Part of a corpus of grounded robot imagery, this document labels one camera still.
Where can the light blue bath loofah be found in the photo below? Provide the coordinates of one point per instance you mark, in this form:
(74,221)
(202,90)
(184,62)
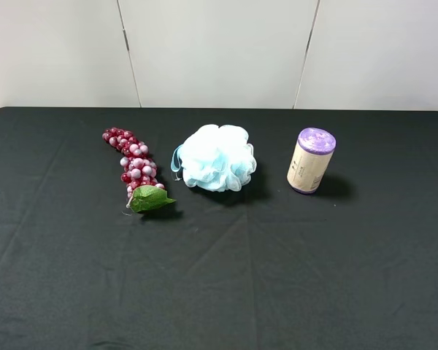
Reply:
(215,158)

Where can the red artificial grape bunch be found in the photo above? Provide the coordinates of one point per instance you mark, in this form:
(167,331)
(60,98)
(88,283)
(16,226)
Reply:
(144,192)

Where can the black tablecloth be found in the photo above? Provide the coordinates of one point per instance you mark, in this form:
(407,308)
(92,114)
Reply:
(353,265)

